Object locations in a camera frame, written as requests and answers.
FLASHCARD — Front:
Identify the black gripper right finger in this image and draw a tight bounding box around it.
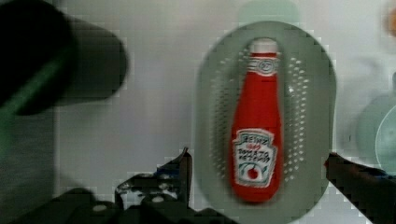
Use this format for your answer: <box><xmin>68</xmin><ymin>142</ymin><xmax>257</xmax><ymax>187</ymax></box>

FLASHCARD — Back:
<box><xmin>324</xmin><ymin>152</ymin><xmax>396</xmax><ymax>224</ymax></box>

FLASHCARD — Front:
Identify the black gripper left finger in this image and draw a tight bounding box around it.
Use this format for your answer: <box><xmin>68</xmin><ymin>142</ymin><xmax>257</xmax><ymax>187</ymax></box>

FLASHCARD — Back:
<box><xmin>114</xmin><ymin>147</ymin><xmax>192</xmax><ymax>210</ymax></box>

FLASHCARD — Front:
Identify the red ketchup bottle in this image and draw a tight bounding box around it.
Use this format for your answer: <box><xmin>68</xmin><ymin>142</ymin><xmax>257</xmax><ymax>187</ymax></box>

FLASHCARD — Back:
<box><xmin>229</xmin><ymin>38</ymin><xmax>283</xmax><ymax>203</ymax></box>

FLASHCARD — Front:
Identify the green mug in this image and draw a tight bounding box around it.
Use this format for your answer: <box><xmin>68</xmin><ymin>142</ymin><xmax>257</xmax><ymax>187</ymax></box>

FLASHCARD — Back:
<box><xmin>357</xmin><ymin>75</ymin><xmax>396</xmax><ymax>175</ymax></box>

